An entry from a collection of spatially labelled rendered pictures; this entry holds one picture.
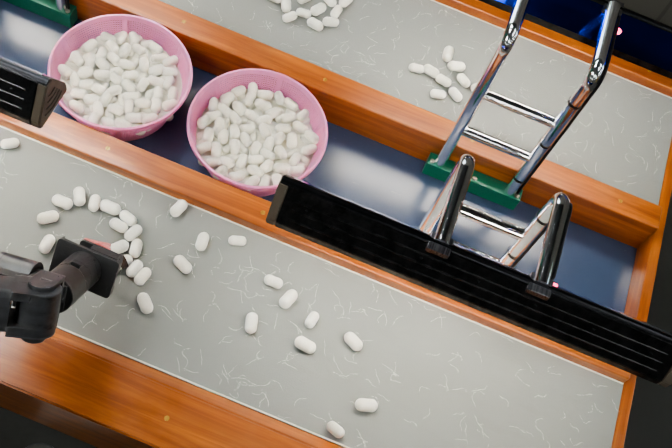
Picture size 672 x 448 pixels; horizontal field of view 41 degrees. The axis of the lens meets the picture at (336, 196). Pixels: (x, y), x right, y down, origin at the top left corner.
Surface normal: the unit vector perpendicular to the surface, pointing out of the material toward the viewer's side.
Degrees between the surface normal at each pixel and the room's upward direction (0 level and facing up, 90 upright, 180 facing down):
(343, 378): 0
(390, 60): 0
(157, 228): 0
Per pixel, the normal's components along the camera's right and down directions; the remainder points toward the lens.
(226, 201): 0.18, -0.47
